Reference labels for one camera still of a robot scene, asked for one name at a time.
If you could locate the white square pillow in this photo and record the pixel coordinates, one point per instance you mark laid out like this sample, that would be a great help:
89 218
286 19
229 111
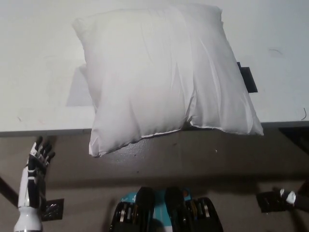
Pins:
159 79

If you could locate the black table leg with foot plate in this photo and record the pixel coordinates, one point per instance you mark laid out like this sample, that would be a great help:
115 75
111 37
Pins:
264 205
54 210

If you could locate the thin black curved thread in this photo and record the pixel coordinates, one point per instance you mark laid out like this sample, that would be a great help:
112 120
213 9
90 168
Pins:
275 50

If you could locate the robot torso black teal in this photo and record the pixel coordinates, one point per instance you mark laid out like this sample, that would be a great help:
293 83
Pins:
144 212

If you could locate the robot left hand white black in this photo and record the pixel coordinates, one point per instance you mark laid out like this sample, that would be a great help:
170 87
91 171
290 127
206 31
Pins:
30 188

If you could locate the thin black hooked thread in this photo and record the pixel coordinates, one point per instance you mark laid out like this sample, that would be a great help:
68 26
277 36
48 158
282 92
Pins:
304 113

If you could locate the grey paper sheet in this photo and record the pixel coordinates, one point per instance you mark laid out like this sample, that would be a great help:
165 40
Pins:
78 91

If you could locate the robot right hand white black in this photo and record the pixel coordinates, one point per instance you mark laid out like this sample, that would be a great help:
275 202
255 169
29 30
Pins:
289 197

